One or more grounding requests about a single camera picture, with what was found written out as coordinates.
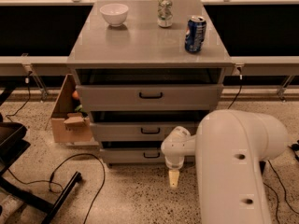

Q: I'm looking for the blue pepsi can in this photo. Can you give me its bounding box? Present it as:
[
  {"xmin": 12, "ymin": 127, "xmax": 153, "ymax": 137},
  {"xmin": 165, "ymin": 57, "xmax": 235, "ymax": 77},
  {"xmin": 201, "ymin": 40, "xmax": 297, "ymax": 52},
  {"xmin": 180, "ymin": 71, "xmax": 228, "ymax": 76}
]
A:
[{"xmin": 185, "ymin": 15, "xmax": 206, "ymax": 53}]

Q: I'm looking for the black cable floor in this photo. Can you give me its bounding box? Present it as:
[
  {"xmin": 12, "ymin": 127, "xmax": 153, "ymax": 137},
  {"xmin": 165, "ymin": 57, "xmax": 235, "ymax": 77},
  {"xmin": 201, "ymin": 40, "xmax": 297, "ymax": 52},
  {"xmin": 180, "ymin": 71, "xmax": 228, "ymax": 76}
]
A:
[
  {"xmin": 6, "ymin": 152, "xmax": 107, "ymax": 224},
  {"xmin": 227, "ymin": 75, "xmax": 281, "ymax": 224}
]

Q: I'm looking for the grey bottom drawer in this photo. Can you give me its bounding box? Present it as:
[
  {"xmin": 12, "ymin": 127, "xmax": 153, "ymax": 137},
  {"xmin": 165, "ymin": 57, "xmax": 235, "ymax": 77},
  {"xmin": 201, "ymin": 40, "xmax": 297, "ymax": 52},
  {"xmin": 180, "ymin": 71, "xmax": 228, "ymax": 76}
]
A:
[{"xmin": 98, "ymin": 147, "xmax": 197, "ymax": 165}]

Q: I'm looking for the cardboard box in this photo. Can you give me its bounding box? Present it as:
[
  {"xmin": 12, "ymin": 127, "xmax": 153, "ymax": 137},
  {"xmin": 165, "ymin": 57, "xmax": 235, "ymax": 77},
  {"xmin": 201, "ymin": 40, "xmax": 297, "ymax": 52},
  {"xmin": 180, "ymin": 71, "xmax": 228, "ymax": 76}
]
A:
[{"xmin": 50, "ymin": 74, "xmax": 93, "ymax": 144}]

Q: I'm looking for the grey drawer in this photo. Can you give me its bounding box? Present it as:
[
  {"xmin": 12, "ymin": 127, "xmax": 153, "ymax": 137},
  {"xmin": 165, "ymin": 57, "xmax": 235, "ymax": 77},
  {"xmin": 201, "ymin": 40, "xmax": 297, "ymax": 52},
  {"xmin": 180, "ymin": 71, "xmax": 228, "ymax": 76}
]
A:
[
  {"xmin": 91, "ymin": 121, "xmax": 199, "ymax": 142},
  {"xmin": 98, "ymin": 147, "xmax": 197, "ymax": 165},
  {"xmin": 77, "ymin": 85, "xmax": 222, "ymax": 111}
]

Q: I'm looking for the white bowl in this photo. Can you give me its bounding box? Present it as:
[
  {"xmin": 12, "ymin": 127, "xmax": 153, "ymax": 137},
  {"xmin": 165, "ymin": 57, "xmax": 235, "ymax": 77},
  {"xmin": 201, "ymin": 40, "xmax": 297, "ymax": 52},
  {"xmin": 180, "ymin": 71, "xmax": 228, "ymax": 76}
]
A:
[{"xmin": 100, "ymin": 3, "xmax": 129, "ymax": 27}]

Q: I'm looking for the black cable right floor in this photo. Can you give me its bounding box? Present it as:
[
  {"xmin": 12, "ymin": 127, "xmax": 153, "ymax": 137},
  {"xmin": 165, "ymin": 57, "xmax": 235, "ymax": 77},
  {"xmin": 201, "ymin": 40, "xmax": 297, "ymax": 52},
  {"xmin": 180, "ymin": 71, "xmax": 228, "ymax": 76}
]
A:
[{"xmin": 227, "ymin": 75, "xmax": 281, "ymax": 224}]

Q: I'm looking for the grey middle drawer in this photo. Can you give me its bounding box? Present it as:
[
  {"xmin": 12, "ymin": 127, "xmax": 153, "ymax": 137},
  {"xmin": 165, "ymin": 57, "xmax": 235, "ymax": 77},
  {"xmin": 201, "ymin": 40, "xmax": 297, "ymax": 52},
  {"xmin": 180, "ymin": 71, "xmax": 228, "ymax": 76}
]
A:
[{"xmin": 91, "ymin": 121, "xmax": 199, "ymax": 142}]

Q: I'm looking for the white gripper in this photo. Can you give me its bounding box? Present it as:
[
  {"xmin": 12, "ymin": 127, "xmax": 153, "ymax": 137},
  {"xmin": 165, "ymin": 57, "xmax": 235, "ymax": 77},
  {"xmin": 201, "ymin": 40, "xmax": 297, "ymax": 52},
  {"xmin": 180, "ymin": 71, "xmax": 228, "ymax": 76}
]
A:
[{"xmin": 161, "ymin": 126, "xmax": 195, "ymax": 189}]

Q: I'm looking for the grey railing frame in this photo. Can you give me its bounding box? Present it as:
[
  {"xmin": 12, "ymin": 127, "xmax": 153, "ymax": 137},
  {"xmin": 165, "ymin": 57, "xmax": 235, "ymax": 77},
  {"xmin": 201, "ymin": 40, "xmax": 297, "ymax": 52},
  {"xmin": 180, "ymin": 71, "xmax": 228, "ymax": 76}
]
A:
[{"xmin": 1, "ymin": 0, "xmax": 298, "ymax": 97}]

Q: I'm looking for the grey drawer cabinet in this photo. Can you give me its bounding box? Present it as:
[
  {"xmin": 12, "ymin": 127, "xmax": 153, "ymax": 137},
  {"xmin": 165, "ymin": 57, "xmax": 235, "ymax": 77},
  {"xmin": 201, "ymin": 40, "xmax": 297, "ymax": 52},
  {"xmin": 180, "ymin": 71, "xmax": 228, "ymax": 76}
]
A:
[{"xmin": 66, "ymin": 0, "xmax": 235, "ymax": 168}]

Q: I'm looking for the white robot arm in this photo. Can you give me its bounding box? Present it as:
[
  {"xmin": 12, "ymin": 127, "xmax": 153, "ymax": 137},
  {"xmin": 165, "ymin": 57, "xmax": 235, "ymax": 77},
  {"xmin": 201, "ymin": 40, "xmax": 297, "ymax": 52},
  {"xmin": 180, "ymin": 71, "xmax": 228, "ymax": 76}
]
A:
[{"xmin": 161, "ymin": 109, "xmax": 289, "ymax": 224}]

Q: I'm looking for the black cable left floor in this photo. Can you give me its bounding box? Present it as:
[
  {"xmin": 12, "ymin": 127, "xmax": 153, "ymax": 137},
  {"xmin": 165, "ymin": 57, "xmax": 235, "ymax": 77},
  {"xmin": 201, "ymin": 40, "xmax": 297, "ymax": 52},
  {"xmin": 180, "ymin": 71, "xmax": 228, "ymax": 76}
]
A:
[{"xmin": 6, "ymin": 152, "xmax": 107, "ymax": 224}]

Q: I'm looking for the black cable far right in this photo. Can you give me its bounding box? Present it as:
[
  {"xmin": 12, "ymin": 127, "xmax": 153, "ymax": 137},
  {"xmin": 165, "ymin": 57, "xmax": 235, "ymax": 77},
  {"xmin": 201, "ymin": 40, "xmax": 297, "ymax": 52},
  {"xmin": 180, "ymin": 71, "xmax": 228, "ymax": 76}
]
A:
[{"xmin": 266, "ymin": 141, "xmax": 299, "ymax": 216}]

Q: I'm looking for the black cable left wall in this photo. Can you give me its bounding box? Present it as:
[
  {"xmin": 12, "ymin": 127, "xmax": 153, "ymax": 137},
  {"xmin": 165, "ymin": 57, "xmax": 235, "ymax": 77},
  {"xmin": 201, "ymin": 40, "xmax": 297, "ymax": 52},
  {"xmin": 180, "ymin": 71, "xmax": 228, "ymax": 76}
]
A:
[{"xmin": 5, "ymin": 70, "xmax": 34, "ymax": 123}]

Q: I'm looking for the grey top drawer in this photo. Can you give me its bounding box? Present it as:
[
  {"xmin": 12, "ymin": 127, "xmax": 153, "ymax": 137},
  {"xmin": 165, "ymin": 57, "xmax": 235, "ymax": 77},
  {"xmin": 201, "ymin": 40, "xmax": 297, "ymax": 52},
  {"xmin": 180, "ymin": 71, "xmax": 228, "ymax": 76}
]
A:
[{"xmin": 77, "ymin": 85, "xmax": 222, "ymax": 111}]

